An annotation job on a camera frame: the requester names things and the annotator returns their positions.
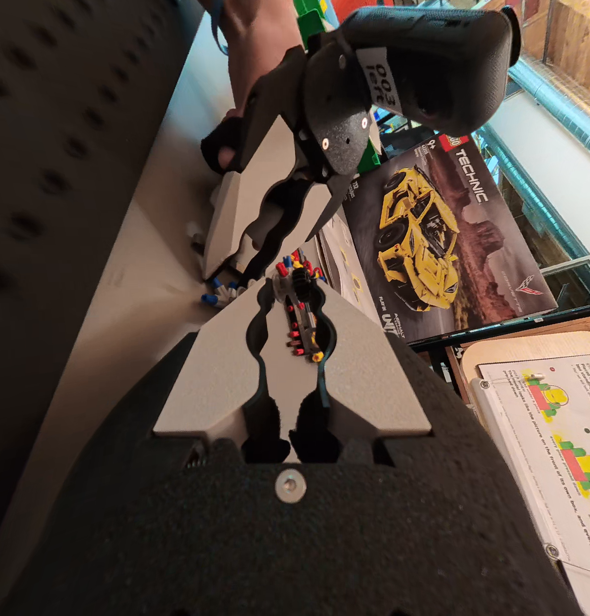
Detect green plastic bin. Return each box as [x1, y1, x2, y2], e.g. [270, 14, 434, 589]
[295, 0, 382, 174]

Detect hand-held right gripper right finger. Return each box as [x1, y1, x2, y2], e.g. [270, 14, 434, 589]
[314, 279, 431, 455]

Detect lego set box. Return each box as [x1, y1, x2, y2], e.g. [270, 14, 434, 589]
[341, 135, 558, 345]

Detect black dimpled pad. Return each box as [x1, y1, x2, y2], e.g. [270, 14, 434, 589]
[0, 0, 204, 554]

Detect grey lego connector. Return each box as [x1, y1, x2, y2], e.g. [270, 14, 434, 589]
[201, 277, 250, 309]

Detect lego instruction booklet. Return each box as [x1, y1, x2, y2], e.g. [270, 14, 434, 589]
[316, 212, 382, 328]

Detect blue wristband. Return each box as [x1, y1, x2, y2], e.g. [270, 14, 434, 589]
[212, 0, 229, 56]

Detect printed instruction sheet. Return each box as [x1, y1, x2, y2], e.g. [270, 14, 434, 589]
[478, 354, 590, 576]

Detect lego chassis assembly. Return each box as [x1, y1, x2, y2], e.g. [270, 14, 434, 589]
[275, 248, 327, 364]

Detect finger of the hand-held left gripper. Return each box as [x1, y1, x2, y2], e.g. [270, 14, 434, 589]
[201, 115, 297, 281]
[247, 183, 333, 285]

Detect light grey lego axle pieces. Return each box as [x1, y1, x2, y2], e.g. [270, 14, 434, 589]
[186, 220, 207, 256]

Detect person's left hand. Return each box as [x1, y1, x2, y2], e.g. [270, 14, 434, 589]
[199, 0, 305, 169]

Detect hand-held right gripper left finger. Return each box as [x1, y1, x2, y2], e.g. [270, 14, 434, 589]
[153, 278, 276, 458]

